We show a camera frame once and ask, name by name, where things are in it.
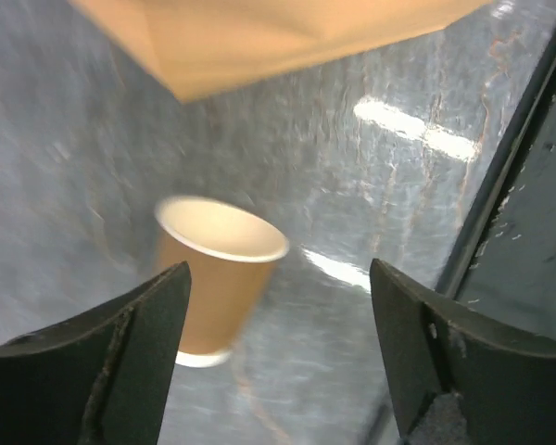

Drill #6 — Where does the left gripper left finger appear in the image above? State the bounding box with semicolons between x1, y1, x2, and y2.
0;262;191;444

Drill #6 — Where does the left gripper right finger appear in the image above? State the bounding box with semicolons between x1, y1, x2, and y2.
370;260;556;444

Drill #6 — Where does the single brown paper cup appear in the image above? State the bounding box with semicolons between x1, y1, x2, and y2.
155;196;289;368

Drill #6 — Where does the brown paper bag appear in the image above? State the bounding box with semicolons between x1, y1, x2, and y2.
73;0;483;101

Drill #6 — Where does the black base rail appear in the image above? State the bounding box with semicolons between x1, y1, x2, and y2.
436;28;556;339

